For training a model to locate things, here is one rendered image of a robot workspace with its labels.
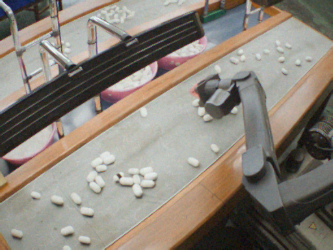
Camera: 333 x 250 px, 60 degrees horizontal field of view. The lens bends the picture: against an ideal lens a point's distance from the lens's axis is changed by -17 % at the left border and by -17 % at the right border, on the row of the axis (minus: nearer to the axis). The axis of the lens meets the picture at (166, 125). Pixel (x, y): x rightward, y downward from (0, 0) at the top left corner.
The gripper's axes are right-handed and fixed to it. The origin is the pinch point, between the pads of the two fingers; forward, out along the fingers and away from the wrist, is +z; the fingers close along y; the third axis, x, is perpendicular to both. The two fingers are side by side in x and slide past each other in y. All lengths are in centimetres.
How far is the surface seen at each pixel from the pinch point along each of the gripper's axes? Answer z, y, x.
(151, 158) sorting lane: 0.2, 22.5, 9.6
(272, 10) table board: 24, -103, -7
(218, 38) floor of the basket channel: 29, -51, -6
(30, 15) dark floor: 243, -42, -95
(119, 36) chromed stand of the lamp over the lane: -16.3, 24.5, -25.6
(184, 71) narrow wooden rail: 12.7, -10.7, -4.0
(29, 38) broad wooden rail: 64, 21, -46
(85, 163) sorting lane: 9.1, 38.1, 2.2
